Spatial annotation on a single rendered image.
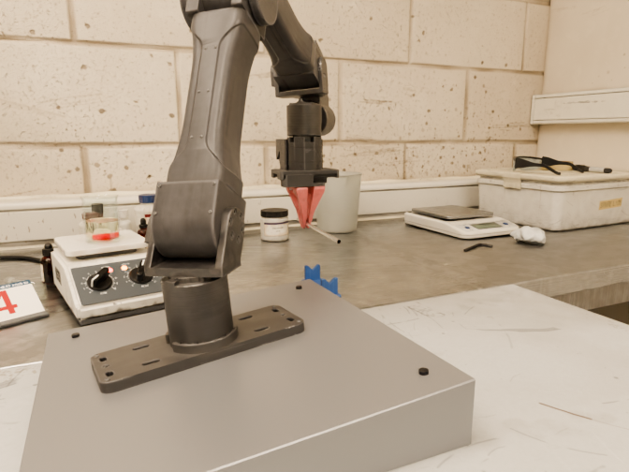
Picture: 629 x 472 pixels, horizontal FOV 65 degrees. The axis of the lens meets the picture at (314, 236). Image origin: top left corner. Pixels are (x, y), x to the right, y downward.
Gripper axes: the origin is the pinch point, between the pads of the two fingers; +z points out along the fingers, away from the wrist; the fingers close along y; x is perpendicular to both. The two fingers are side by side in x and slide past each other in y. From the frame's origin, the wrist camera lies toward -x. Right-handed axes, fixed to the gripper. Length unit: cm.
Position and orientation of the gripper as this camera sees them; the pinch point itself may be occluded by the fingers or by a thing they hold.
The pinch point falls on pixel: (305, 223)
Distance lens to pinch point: 83.8
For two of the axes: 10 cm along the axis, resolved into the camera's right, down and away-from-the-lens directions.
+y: -9.5, 0.7, -3.2
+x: 3.3, 1.9, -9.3
